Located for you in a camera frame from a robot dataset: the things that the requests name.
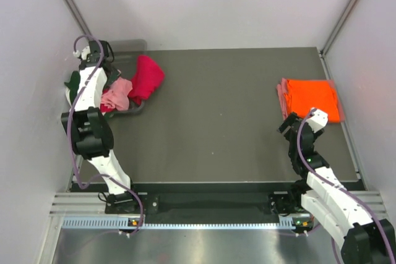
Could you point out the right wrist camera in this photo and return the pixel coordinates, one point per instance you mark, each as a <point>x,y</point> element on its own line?
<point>317,119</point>

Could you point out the folded salmon pink t shirt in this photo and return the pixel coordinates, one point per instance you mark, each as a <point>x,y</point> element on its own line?
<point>281,91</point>

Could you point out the white t shirt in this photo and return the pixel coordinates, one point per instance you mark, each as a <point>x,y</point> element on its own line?
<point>69,96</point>

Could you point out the light pink t shirt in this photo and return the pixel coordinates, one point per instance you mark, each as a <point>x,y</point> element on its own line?
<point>121,89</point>

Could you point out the red t shirt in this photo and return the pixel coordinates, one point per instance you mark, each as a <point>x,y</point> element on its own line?
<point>147,79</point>

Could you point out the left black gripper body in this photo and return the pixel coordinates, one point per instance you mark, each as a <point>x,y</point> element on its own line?
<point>112,76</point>

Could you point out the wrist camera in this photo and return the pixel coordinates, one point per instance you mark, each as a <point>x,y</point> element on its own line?
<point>83,51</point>
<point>317,119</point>

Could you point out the grey plastic bin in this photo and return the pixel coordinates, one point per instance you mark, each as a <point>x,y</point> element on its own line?
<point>126,53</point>

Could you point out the folded orange t shirt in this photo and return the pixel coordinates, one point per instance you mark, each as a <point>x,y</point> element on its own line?
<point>303,95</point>

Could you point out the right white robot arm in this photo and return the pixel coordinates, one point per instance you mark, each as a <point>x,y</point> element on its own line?
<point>359,234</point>

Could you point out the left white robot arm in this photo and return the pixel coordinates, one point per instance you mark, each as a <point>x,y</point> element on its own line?
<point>90,136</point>

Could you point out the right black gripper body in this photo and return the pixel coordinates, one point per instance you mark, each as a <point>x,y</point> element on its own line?
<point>291,119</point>

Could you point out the dark green t shirt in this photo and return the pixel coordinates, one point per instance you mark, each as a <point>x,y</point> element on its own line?
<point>73,83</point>

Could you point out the right aluminium frame post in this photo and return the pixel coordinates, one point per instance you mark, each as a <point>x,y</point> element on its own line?
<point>341,22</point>

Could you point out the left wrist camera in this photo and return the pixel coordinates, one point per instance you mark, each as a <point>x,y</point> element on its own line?
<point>83,51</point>

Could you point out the slotted grey cable duct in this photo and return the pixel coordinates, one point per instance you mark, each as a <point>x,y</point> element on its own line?
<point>125,223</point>

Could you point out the magenta t shirt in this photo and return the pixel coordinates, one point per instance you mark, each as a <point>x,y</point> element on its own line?
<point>107,101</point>

